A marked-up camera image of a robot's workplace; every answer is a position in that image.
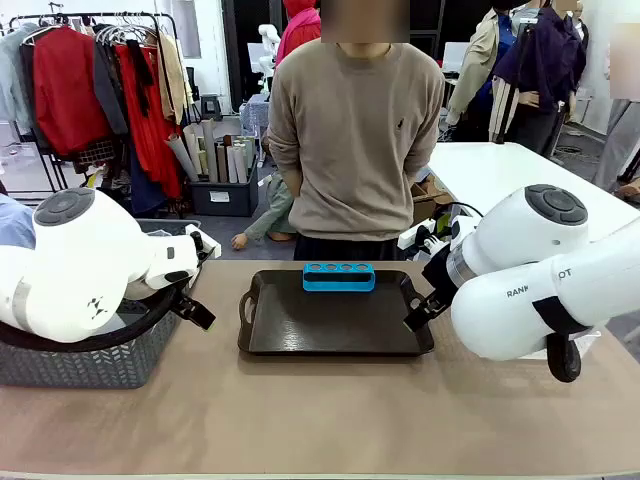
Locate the light blue garment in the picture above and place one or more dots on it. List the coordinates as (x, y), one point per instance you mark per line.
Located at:
(12, 222)

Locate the dark brown plastic tray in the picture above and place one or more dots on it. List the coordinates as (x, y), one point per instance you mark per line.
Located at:
(330, 325)

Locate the person in beige sweater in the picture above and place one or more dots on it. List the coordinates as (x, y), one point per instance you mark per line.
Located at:
(350, 150)

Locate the small black printer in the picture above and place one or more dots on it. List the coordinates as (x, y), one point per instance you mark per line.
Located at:
(210, 106)

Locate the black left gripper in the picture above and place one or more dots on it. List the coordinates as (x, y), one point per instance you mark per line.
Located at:
(184, 294)

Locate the brown paper roll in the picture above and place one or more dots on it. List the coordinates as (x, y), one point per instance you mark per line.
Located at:
(222, 162)

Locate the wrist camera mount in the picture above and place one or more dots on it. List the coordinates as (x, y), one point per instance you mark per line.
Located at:
(207, 246)
(417, 236)

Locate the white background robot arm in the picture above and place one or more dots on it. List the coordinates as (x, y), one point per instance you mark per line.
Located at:
(270, 40)

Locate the black metal clothes rack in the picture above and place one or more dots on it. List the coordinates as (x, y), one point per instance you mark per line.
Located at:
(172, 30)

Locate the white paper roll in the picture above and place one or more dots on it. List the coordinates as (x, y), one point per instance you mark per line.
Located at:
(241, 162)
(232, 164)

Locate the beige garment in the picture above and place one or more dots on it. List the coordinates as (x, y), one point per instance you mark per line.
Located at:
(172, 82)

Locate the person in grey trousers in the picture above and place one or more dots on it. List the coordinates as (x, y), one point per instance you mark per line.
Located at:
(622, 130)

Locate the beige paper roll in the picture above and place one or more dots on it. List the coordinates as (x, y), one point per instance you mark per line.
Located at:
(194, 147)

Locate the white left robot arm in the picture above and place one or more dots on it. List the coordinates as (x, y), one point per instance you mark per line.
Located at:
(75, 270)

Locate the person in pink hoodie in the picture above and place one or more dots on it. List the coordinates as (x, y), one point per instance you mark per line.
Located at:
(300, 27)

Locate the red dress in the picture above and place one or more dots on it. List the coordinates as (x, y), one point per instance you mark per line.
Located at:
(150, 130)

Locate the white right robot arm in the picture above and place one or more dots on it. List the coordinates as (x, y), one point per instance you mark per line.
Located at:
(525, 310)

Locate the blue test tube rack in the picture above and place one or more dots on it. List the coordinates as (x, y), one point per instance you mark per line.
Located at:
(340, 286)

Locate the grey-blue jacket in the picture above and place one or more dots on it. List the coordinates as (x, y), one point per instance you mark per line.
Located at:
(12, 75)

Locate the grey paper roll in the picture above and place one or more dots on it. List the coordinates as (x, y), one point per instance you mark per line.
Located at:
(179, 155)
(210, 150)

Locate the brown cardboard box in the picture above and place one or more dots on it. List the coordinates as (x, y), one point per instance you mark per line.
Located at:
(429, 197)

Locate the dark storage crate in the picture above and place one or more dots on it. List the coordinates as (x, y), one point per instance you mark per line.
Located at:
(225, 197)

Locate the blue patterned cloth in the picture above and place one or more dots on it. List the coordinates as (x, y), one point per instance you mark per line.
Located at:
(255, 117)

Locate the mannequin in beige coat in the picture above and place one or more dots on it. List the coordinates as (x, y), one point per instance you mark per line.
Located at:
(482, 75)

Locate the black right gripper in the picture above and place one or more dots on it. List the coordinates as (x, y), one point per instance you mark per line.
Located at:
(440, 272)

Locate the grey plastic basket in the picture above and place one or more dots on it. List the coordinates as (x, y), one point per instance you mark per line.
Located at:
(100, 365)

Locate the red jacket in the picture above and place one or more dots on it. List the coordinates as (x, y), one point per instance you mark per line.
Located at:
(67, 90)

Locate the white table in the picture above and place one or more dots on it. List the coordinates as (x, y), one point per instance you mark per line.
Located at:
(500, 165)

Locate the black scarf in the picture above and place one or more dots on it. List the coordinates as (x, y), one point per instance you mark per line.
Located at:
(141, 75)

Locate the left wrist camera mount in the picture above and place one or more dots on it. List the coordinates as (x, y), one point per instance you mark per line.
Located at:
(207, 246)

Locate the dark grey garment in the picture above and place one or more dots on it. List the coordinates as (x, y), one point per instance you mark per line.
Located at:
(107, 90)

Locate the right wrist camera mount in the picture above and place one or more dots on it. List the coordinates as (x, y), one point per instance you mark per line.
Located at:
(417, 236)

